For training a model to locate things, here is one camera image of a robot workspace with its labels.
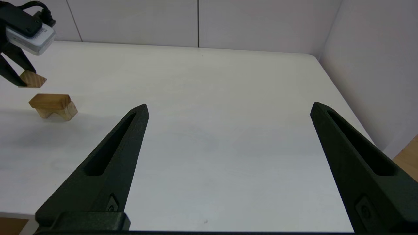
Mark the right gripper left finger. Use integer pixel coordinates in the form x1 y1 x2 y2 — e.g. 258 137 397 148
35 103 150 231

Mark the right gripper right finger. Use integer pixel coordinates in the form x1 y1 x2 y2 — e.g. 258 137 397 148
309 101 418 233

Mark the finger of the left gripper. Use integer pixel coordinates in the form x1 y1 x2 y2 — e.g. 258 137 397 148
0 53 19 87
3 43 37 73

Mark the triangular wooden building block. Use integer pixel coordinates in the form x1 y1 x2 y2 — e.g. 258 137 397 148
18 70 47 89

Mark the rectangular wooden building block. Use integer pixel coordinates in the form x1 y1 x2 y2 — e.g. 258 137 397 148
28 94 72 110

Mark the arched wooden building block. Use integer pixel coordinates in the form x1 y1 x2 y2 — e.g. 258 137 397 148
35 102 78 122

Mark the black left camera bracket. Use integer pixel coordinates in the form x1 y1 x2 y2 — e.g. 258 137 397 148
0 2 43 37

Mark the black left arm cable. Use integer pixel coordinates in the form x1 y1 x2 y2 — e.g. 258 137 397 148
20 1 56 27

